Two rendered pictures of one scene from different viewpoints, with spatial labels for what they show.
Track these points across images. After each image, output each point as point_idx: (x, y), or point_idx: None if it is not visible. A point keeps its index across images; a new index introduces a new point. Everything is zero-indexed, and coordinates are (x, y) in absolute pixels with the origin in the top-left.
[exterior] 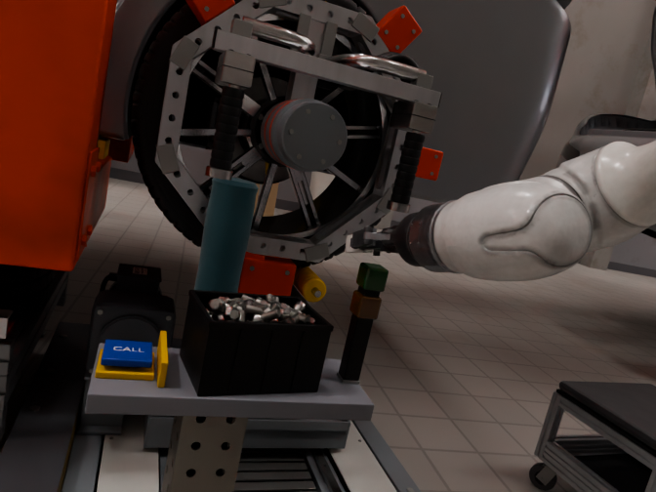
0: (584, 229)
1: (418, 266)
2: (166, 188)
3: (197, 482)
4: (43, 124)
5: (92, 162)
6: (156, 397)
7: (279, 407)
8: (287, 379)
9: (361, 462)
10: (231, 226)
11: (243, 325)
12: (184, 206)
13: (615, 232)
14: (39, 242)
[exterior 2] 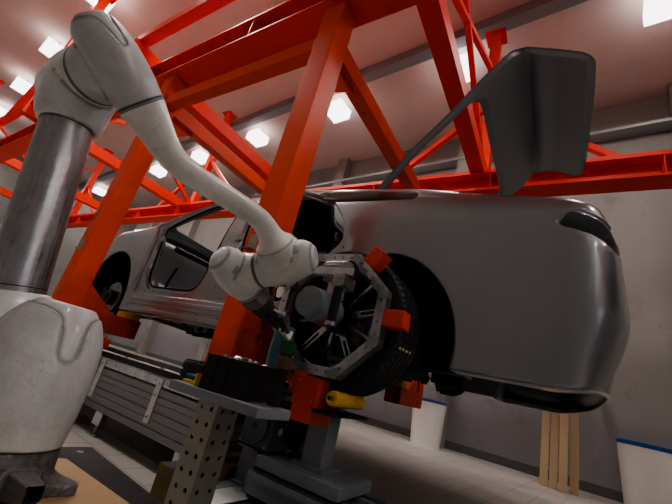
0: (223, 254)
1: (254, 313)
2: None
3: (192, 443)
4: (233, 311)
5: (246, 325)
6: (186, 384)
7: (220, 399)
8: (231, 388)
9: None
10: (274, 344)
11: (219, 356)
12: None
13: (260, 261)
14: (221, 355)
